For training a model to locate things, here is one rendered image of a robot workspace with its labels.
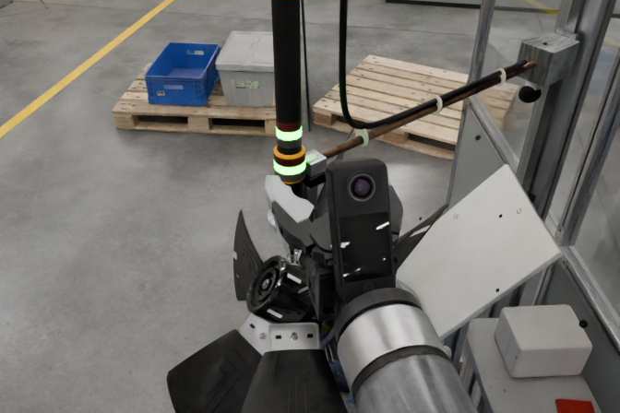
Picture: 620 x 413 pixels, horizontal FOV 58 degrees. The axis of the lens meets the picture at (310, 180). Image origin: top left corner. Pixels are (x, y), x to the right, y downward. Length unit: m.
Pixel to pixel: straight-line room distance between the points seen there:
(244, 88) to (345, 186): 3.43
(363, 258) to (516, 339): 0.96
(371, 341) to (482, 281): 0.68
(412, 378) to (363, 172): 0.15
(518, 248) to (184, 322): 1.87
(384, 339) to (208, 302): 2.33
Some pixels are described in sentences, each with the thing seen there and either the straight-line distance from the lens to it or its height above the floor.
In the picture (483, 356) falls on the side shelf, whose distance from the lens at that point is 1.47.
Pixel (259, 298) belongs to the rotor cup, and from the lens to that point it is 1.06.
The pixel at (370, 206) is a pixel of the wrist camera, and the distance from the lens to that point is 0.44.
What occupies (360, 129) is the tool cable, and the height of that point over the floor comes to 1.57.
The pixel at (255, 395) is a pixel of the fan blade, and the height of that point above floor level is 1.18.
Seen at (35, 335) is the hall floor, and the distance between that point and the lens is 2.82.
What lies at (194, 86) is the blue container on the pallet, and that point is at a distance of 3.90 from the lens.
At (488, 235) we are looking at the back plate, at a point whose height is 1.29.
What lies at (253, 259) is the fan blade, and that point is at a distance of 1.24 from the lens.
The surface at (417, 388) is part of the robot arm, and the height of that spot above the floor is 1.68.
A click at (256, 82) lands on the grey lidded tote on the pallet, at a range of 3.80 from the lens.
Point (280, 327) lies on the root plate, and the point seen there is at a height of 1.18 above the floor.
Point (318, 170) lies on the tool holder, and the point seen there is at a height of 1.54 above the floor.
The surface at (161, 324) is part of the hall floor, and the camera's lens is 2.67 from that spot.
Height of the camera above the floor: 1.99
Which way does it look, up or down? 36 degrees down
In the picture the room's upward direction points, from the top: straight up
